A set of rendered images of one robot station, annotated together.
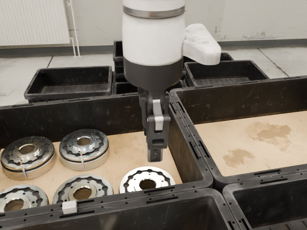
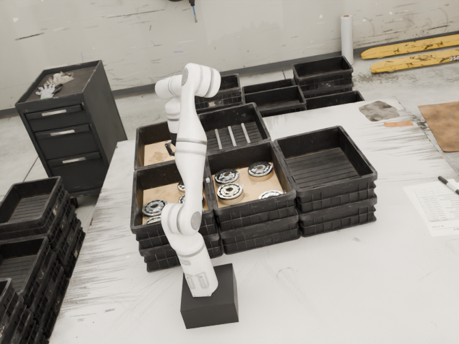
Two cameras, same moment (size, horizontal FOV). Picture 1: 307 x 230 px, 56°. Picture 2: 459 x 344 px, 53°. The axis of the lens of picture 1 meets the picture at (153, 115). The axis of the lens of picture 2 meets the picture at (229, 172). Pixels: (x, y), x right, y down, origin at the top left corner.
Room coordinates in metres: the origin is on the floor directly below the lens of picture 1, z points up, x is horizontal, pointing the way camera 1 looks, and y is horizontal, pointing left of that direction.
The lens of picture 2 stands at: (-0.09, 1.55, 1.92)
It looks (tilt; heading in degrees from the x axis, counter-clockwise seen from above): 33 degrees down; 280
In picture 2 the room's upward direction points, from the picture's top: 11 degrees counter-clockwise
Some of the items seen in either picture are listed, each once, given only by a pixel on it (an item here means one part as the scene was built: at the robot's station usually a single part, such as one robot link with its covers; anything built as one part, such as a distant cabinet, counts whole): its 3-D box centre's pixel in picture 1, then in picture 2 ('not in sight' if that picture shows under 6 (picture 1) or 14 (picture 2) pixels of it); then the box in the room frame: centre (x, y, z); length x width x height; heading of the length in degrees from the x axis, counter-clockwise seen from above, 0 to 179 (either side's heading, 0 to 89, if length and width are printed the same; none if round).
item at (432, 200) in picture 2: not in sight; (447, 205); (-0.64, 0.11, 0.70); 0.33 x 0.23 x 0.01; 96
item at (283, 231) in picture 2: not in sight; (251, 206); (0.10, 0.07, 0.76); 0.40 x 0.30 x 0.12; 102
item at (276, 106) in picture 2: not in sight; (276, 127); (0.02, -1.27, 0.37); 0.40 x 0.30 x 0.45; 5
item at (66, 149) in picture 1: (83, 143); (154, 207); (0.47, 0.15, 0.86); 0.10 x 0.10 x 0.01
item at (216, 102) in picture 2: not in sight; (218, 112); (0.46, -1.63, 0.37); 0.40 x 0.30 x 0.45; 6
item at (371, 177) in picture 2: not in sight; (321, 158); (-0.19, 0.01, 0.92); 0.40 x 0.30 x 0.02; 102
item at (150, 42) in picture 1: (169, 27); (177, 119); (0.34, -0.02, 1.15); 0.11 x 0.09 x 0.06; 96
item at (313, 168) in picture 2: not in sight; (322, 168); (-0.19, 0.01, 0.87); 0.40 x 0.30 x 0.11; 102
